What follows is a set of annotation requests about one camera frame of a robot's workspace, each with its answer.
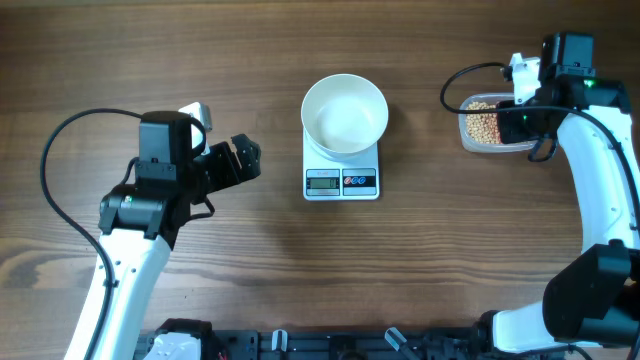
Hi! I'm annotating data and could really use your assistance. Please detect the white digital kitchen scale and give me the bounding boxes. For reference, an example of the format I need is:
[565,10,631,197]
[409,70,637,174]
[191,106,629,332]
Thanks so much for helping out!
[302,131,381,201]

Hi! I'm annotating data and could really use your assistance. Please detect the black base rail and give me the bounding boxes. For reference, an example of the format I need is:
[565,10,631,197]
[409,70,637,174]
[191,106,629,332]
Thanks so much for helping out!
[134,327,501,360]

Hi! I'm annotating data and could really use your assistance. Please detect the soybeans in container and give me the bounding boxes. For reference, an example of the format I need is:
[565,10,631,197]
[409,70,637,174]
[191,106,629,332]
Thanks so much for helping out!
[465,113,501,145]

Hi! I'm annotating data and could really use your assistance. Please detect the left black cable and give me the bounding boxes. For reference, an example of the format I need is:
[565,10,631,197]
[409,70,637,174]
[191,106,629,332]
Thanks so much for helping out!
[39,108,146,360]

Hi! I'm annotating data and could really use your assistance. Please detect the white bowl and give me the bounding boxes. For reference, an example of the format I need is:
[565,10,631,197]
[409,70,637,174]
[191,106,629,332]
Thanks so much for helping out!
[300,74,389,158]

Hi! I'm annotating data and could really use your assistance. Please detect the clear plastic container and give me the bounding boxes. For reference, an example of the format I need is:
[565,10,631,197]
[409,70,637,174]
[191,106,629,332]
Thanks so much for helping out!
[459,93,534,153]

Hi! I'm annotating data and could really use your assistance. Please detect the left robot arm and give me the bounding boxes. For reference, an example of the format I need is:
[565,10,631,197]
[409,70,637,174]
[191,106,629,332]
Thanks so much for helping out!
[65,111,261,359]

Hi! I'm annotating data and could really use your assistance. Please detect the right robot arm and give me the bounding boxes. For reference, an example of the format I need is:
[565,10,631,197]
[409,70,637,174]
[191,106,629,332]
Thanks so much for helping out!
[483,32,639,358]

